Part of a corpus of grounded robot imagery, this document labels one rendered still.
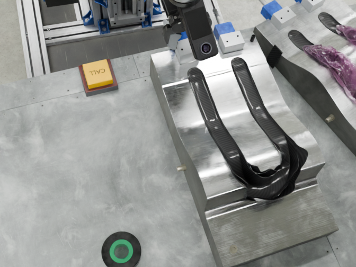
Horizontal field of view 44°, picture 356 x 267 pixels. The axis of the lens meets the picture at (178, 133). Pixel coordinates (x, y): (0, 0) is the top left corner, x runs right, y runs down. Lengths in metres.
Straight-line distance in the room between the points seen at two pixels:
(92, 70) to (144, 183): 0.30
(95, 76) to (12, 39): 1.20
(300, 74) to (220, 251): 0.48
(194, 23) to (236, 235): 0.43
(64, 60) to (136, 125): 0.87
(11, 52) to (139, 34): 0.62
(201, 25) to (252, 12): 1.51
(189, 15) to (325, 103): 0.43
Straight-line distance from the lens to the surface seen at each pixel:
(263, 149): 0.92
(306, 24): 1.22
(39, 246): 0.98
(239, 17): 2.31
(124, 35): 1.92
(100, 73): 1.07
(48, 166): 1.03
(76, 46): 1.90
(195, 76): 1.02
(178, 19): 0.87
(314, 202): 0.99
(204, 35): 0.85
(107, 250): 0.93
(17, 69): 2.14
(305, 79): 1.11
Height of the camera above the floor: 1.75
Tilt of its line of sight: 65 degrees down
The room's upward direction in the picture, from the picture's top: 11 degrees clockwise
